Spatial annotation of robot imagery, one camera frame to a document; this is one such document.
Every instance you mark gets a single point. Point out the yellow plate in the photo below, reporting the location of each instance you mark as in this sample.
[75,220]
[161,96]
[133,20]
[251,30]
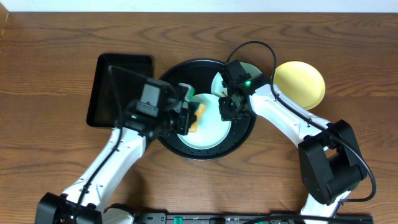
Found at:
[301,82]

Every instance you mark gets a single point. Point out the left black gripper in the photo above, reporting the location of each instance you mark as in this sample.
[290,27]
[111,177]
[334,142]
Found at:
[181,109]

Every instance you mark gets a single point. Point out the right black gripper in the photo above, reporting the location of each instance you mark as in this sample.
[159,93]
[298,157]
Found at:
[225,114]

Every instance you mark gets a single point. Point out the black rectangular tray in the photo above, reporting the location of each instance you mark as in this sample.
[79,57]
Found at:
[128,72]

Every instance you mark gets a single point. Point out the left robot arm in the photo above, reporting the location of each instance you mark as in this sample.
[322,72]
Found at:
[86,201]

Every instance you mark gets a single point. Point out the green yellow sponge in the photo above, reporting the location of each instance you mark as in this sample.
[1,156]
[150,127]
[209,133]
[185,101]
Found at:
[196,111]

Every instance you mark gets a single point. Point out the black round tray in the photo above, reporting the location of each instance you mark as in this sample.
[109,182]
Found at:
[200,74]

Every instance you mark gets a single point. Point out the light blue plate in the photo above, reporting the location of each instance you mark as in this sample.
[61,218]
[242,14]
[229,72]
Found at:
[211,129]
[217,87]

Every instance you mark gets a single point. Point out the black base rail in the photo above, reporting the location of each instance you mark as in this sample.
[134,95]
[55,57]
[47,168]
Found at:
[179,218]

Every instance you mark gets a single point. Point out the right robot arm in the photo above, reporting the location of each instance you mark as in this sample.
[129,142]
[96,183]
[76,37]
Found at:
[331,163]

